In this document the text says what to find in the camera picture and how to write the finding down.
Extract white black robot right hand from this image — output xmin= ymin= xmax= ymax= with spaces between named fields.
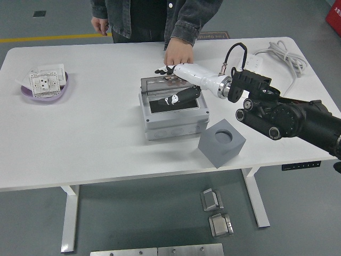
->
xmin=154 ymin=63 xmax=225 ymax=107

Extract person's left hand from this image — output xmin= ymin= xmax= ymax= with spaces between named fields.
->
xmin=163 ymin=37 xmax=195 ymax=67

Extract small metal block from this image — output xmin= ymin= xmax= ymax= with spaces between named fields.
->
xmin=200 ymin=188 xmax=225 ymax=212
xmin=208 ymin=213 xmax=235 ymax=238

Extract grey box with clear lid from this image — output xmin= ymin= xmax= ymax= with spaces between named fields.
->
xmin=138 ymin=75 xmax=210 ymax=141

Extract white power strip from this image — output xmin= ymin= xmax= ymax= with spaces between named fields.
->
xmin=237 ymin=53 xmax=263 ymax=73

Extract brown floor sign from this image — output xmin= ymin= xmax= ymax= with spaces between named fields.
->
xmin=197 ymin=31 xmax=230 ymax=41

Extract black table control panel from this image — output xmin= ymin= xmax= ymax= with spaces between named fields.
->
xmin=281 ymin=161 xmax=322 ymax=171

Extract red box with white print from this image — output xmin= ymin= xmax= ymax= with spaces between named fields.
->
xmin=325 ymin=0 xmax=341 ymax=34

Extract white table leg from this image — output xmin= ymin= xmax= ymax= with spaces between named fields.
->
xmin=60 ymin=184 xmax=80 ymax=254
xmin=241 ymin=166 xmax=271 ymax=229

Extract purple shallow bowl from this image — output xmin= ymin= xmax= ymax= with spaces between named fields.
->
xmin=20 ymin=71 xmax=71 ymax=103

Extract yellow floor tape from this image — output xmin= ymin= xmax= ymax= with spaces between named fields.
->
xmin=0 ymin=33 xmax=99 ymax=44

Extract white switch panel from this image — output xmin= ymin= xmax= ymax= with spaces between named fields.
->
xmin=37 ymin=63 xmax=67 ymax=90

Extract white wall socket panel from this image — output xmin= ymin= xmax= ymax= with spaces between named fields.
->
xmin=28 ymin=71 xmax=61 ymax=98

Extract grey cube with round hole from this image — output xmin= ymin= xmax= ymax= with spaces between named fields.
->
xmin=198 ymin=118 xmax=247 ymax=170

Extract person's torso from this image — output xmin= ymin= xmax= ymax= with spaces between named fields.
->
xmin=105 ymin=0 xmax=187 ymax=44

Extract white blank cover plate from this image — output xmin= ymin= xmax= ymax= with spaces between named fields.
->
xmin=15 ymin=66 xmax=38 ymax=89

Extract person's right hand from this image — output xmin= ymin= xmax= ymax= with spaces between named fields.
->
xmin=91 ymin=16 xmax=113 ymax=36

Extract white power cord with plug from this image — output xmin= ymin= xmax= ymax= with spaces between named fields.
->
xmin=251 ymin=40 xmax=308 ymax=98

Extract flat metal plate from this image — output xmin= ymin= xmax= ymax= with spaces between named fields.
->
xmin=157 ymin=243 xmax=225 ymax=256
xmin=90 ymin=247 xmax=159 ymax=256

